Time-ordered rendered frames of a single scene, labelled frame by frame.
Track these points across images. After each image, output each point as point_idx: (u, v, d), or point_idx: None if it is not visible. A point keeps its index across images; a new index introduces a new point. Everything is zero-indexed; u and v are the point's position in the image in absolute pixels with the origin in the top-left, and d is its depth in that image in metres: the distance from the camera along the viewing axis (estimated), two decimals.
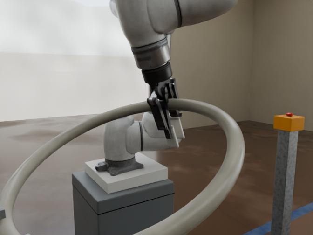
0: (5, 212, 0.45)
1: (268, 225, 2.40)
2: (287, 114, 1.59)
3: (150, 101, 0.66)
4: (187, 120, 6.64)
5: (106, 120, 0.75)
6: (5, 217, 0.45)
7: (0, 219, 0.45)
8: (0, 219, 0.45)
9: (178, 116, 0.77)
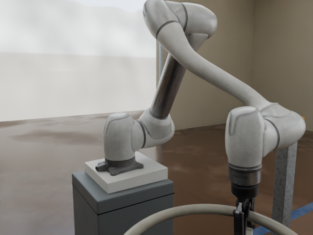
0: None
1: None
2: None
3: (236, 213, 0.74)
4: (187, 120, 6.64)
5: (186, 213, 0.83)
6: None
7: None
8: None
9: (250, 227, 0.84)
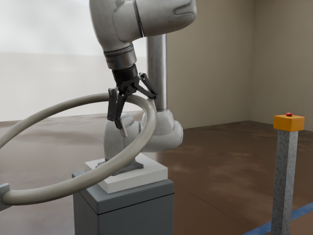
0: None
1: (268, 225, 2.40)
2: (287, 114, 1.59)
3: (110, 90, 0.80)
4: (187, 120, 6.64)
5: (57, 111, 0.92)
6: None
7: None
8: None
9: (153, 99, 0.92)
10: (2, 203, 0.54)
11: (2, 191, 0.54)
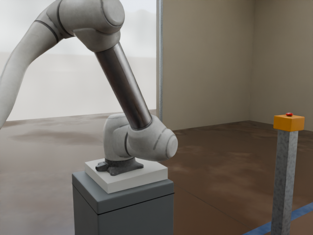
0: None
1: (268, 225, 2.40)
2: (287, 114, 1.59)
3: None
4: (187, 120, 6.64)
5: None
6: None
7: None
8: None
9: None
10: None
11: None
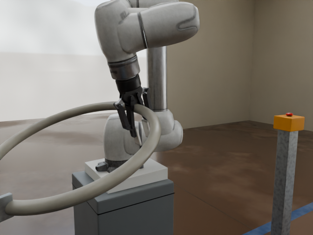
0: None
1: (268, 225, 2.40)
2: (287, 114, 1.59)
3: (115, 105, 0.82)
4: (187, 120, 6.64)
5: (61, 119, 0.92)
6: None
7: None
8: None
9: None
10: (4, 212, 0.54)
11: (4, 201, 0.54)
